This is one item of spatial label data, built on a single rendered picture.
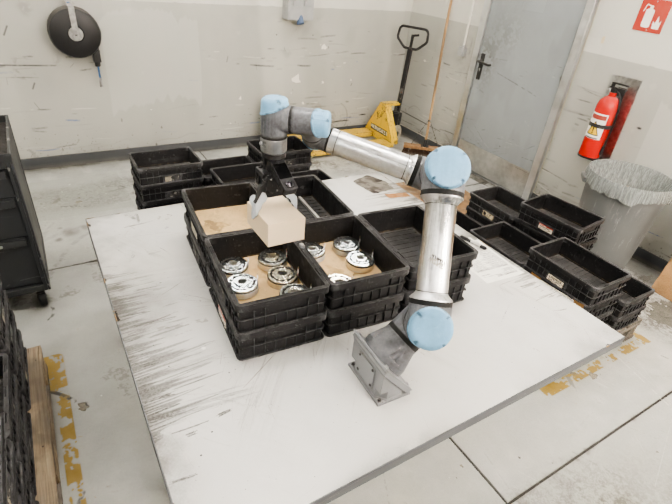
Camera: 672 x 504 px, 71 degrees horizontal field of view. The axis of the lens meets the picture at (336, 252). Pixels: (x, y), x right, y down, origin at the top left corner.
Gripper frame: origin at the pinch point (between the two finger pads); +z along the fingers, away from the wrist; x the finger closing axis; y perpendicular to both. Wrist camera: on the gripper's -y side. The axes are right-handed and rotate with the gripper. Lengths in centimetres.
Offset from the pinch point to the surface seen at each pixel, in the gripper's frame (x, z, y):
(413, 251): -59, 27, -2
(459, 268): -63, 23, -23
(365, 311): -25.0, 32.1, -19.6
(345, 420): 1, 40, -49
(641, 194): -262, 43, 12
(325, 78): -214, 44, 334
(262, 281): 2.6, 26.7, 3.8
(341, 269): -26.1, 26.8, -1.1
